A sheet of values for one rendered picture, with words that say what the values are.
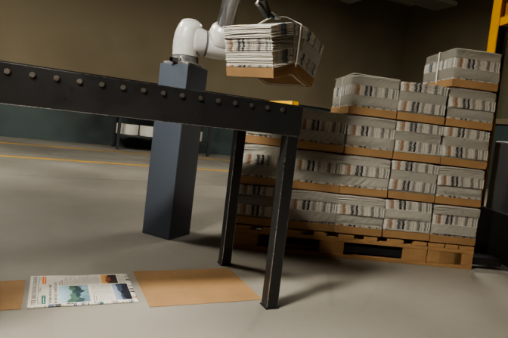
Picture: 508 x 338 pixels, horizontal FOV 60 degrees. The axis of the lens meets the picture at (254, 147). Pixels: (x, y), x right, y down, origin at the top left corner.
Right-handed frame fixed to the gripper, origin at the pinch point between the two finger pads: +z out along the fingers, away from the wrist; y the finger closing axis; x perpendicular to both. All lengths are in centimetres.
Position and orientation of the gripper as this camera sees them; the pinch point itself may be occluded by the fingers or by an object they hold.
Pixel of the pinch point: (280, 2)
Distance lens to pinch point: 218.2
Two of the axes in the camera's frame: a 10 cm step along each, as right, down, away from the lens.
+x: 7.4, 1.5, -6.5
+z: 6.4, 1.2, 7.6
